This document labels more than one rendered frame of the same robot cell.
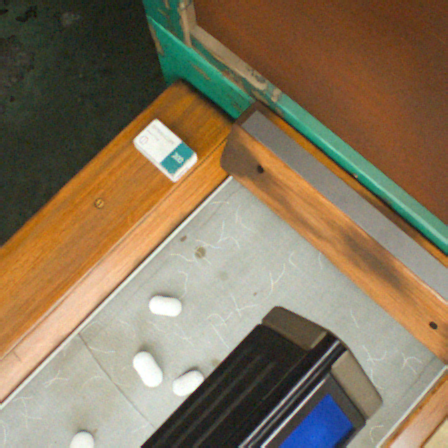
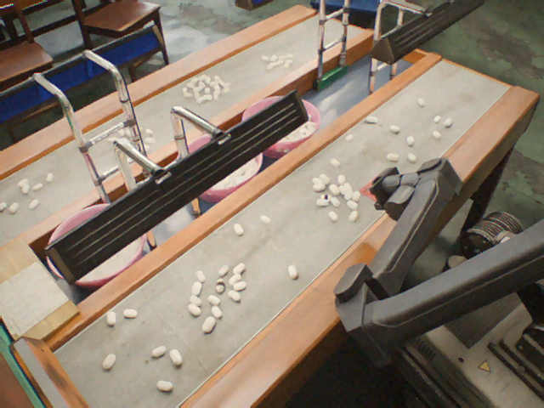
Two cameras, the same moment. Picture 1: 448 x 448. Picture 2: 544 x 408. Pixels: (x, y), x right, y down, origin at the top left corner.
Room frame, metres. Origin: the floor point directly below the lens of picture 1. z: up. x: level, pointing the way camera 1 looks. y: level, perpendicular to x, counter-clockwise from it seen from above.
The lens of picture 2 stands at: (0.53, 0.26, 1.66)
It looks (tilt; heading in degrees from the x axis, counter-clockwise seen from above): 47 degrees down; 171
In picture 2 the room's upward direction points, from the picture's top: 3 degrees counter-clockwise
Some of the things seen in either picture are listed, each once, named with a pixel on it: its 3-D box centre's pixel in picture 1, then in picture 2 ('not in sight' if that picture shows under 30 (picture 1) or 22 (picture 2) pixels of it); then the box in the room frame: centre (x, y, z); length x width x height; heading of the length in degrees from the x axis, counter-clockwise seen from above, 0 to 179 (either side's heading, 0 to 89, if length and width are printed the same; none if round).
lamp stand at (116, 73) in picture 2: not in sight; (99, 139); (-0.53, -0.06, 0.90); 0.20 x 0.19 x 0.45; 125
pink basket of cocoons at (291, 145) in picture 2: not in sight; (281, 129); (-0.68, 0.50, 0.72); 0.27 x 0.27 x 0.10
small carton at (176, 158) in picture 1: (165, 150); not in sight; (0.31, 0.05, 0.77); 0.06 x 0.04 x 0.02; 35
